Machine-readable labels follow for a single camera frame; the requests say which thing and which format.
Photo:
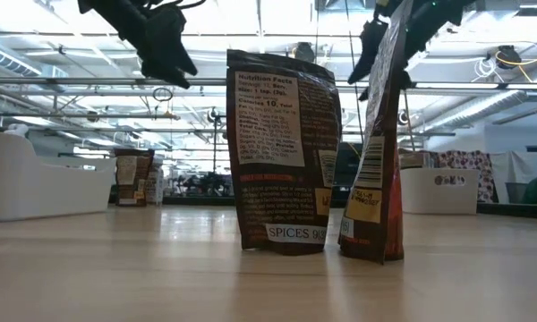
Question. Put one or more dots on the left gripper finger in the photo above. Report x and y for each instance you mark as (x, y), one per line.
(176, 56)
(165, 71)

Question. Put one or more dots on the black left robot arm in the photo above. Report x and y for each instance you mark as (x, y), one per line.
(112, 15)

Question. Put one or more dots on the beige background box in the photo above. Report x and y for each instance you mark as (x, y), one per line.
(411, 161)

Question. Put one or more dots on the black background screen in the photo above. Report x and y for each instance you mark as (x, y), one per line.
(351, 165)

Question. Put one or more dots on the floral patterned cloth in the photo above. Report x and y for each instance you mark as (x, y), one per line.
(470, 163)

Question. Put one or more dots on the white plastic bin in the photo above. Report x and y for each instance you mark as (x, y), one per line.
(36, 188)
(420, 197)

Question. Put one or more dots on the dark background machinery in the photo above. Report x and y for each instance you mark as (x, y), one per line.
(206, 185)

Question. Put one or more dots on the white hanging cloth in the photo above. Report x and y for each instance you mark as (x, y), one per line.
(505, 170)

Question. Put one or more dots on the silver ventilation duct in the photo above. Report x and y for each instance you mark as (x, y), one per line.
(496, 105)
(9, 60)

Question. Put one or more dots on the grey horizontal overhead rail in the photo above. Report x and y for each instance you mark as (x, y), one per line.
(71, 81)

